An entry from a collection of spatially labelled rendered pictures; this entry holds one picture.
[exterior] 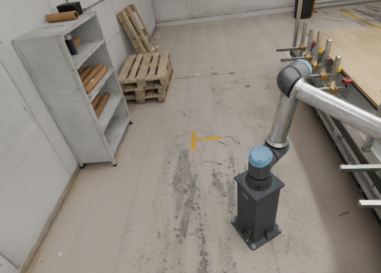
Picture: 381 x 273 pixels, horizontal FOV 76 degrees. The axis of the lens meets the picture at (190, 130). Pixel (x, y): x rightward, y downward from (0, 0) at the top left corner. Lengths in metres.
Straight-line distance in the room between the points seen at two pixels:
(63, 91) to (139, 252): 1.64
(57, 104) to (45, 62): 0.44
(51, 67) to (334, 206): 2.83
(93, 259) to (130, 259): 0.33
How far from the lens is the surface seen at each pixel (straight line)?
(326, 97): 1.28
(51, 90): 2.73
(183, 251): 2.26
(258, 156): 1.65
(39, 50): 2.58
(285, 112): 1.56
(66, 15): 2.94
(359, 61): 3.00
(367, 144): 2.08
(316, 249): 2.34
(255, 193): 1.79
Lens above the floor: 2.00
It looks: 37 degrees down
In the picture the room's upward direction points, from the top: 9 degrees counter-clockwise
